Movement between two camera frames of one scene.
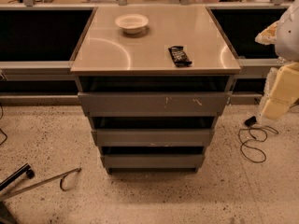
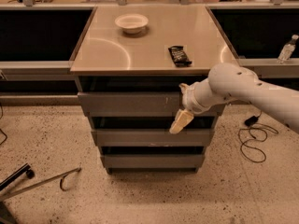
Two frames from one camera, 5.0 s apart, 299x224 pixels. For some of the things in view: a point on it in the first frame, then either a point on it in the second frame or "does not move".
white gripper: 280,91 to 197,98
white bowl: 132,23 does not move
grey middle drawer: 152,137 does not move
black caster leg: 26,168 does not move
